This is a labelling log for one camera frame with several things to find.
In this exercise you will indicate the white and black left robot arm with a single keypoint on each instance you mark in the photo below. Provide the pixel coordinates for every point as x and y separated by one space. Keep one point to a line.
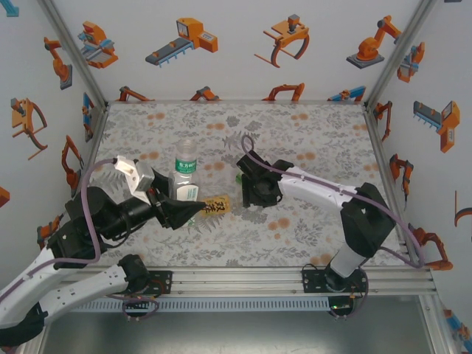
85 284

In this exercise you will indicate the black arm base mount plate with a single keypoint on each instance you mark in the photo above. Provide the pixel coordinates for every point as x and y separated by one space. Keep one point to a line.
311 282
164 283

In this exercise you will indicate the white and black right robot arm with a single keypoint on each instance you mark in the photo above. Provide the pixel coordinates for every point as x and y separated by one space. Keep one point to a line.
317 186

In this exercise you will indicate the clear bottle green neck label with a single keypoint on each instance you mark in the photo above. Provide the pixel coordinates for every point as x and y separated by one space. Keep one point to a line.
185 166

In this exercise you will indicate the grey floral table cover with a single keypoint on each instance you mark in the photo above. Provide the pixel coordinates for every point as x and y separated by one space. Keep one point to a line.
295 239

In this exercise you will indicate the aluminium corner frame post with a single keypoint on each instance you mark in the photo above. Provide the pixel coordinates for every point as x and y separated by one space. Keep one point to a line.
76 55
397 55
437 324

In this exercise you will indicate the small controller board with led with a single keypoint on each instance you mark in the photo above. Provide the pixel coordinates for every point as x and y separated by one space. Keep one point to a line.
137 301
341 306

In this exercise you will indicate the long aluminium base rail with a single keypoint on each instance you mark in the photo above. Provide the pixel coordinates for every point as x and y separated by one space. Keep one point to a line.
236 282

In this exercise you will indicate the aluminium side rail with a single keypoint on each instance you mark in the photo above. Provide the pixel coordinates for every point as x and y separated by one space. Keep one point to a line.
383 166
92 147

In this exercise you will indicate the orange lemon tea bottle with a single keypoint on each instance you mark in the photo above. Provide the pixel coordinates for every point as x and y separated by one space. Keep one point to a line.
217 204

